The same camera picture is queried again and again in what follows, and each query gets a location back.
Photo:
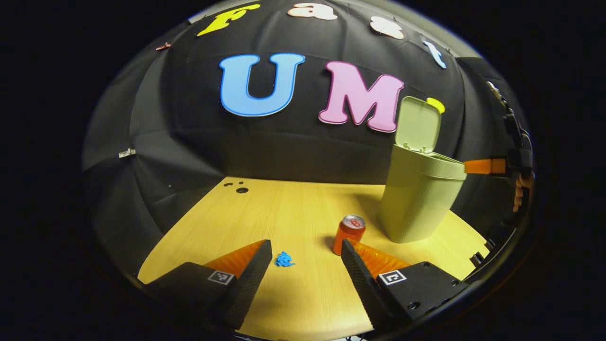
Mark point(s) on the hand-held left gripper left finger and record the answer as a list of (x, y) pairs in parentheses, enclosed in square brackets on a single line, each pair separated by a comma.
[(248, 284)]

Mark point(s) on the green desktop garbage bin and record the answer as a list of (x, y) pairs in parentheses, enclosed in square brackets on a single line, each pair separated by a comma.
[(416, 199)]

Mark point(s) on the black bracket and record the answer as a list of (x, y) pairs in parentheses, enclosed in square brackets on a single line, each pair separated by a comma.
[(480, 255)]

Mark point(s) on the orange pop can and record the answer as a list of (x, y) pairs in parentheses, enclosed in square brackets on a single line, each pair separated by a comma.
[(347, 234)]

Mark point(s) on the copper metal clip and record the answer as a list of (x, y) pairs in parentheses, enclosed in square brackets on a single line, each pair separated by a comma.
[(163, 46)]

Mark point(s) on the black backdrop cloth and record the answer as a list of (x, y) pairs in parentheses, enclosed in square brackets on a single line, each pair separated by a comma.
[(284, 142)]

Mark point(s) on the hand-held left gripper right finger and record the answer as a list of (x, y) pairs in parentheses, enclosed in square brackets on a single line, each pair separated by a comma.
[(362, 284)]

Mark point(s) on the silver metal clip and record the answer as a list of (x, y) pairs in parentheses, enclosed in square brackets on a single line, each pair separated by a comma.
[(127, 153)]

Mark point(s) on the blue paper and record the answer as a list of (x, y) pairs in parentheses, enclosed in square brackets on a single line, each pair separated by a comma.
[(284, 259)]

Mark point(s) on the wooden desktop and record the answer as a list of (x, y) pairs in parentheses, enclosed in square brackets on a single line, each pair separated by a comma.
[(293, 218)]

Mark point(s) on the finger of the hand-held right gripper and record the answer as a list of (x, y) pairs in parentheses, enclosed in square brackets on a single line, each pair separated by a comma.
[(485, 166)]

